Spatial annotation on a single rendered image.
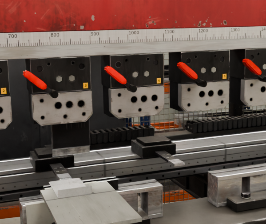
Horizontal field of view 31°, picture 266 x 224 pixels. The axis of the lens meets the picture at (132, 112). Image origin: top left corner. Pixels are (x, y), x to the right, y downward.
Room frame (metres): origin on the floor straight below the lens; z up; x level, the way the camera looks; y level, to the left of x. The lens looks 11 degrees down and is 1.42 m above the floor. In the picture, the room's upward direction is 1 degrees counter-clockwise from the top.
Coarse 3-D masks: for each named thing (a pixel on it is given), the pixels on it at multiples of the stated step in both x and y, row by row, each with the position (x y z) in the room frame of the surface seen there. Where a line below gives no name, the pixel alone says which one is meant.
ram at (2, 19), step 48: (0, 0) 1.12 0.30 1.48; (48, 0) 1.15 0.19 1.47; (96, 0) 1.20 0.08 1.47; (144, 0) 1.24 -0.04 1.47; (192, 0) 1.29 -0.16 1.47; (240, 0) 1.34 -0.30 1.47; (0, 48) 1.11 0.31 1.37; (48, 48) 1.15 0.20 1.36; (96, 48) 1.19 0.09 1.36; (144, 48) 1.24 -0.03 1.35; (192, 48) 1.29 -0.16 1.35; (240, 48) 1.34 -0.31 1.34
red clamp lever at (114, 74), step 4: (108, 68) 1.16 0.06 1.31; (112, 68) 1.17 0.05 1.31; (108, 72) 1.16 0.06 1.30; (112, 72) 1.16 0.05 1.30; (116, 72) 1.17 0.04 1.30; (112, 76) 1.17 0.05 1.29; (116, 76) 1.17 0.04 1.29; (120, 76) 1.17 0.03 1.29; (116, 80) 1.18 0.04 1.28; (120, 80) 1.17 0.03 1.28; (124, 80) 1.18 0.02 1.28; (124, 84) 1.18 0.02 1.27; (128, 84) 1.18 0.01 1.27; (128, 88) 1.19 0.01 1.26; (132, 88) 1.18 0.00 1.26; (136, 88) 1.18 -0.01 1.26
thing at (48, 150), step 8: (32, 152) 1.44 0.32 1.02; (40, 152) 1.39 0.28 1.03; (48, 152) 1.39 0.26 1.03; (32, 160) 1.40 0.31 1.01; (40, 160) 1.36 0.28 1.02; (48, 160) 1.37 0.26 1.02; (56, 160) 1.38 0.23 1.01; (64, 160) 1.39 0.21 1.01; (72, 160) 1.40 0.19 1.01; (40, 168) 1.36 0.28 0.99; (48, 168) 1.37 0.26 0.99; (56, 168) 1.32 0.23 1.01; (64, 168) 1.32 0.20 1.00; (56, 176) 1.27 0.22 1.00; (64, 176) 1.25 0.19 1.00
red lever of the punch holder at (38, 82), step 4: (24, 72) 1.09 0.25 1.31; (28, 72) 1.09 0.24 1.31; (24, 76) 1.10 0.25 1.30; (28, 76) 1.09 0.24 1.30; (32, 76) 1.10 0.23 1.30; (32, 80) 1.10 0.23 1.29; (36, 80) 1.10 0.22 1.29; (40, 80) 1.11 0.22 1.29; (36, 84) 1.10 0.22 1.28; (40, 84) 1.10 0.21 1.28; (44, 84) 1.11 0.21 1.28; (44, 88) 1.11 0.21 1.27; (48, 88) 1.11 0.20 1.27; (52, 92) 1.11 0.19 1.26; (56, 92) 1.11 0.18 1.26; (52, 96) 1.11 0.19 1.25; (56, 96) 1.11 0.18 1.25
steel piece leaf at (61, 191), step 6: (54, 186) 1.18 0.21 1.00; (60, 186) 1.18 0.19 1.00; (66, 186) 1.18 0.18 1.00; (72, 186) 1.18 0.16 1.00; (78, 186) 1.18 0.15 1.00; (84, 186) 1.18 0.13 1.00; (90, 186) 1.12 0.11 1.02; (60, 192) 1.10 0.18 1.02; (66, 192) 1.10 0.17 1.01; (72, 192) 1.11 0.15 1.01; (78, 192) 1.11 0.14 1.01; (84, 192) 1.12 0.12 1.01; (90, 192) 1.12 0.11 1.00; (60, 198) 1.10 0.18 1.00
